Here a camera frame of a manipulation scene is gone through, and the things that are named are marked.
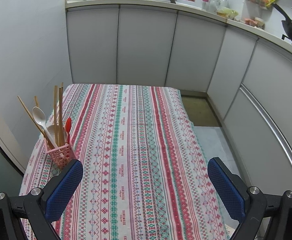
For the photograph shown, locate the glass jar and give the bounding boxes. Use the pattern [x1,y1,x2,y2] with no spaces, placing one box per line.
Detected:
[218,0,229,8]

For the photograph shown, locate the pink perforated utensil holder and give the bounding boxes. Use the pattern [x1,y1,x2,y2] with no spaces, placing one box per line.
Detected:
[45,140,76,170]

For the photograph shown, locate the white plastic spoon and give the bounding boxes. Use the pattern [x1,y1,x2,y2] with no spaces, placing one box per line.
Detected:
[32,107,58,148]

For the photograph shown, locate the white kitchen cabinets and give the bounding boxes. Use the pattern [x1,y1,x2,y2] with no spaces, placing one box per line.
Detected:
[66,0,292,193]

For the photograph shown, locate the red plastic spoon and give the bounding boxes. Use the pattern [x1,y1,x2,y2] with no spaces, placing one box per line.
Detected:
[65,117,72,144]

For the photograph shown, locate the patterned striped tablecloth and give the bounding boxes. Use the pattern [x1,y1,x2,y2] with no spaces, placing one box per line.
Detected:
[18,83,231,240]

